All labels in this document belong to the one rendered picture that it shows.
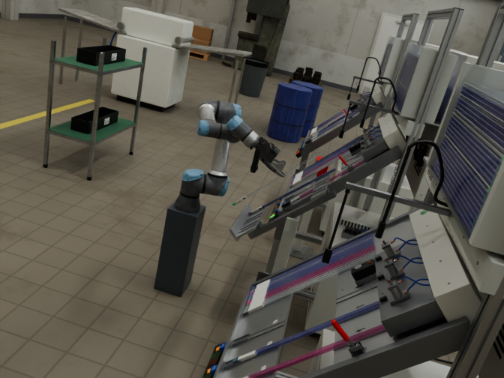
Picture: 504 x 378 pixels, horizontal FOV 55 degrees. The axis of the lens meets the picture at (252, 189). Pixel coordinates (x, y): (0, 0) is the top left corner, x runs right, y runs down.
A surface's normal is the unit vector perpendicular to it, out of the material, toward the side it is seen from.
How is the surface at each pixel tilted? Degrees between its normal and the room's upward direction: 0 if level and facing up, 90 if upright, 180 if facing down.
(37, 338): 0
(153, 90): 90
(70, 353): 0
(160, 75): 90
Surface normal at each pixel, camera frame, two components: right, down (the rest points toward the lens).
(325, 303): -0.19, 0.32
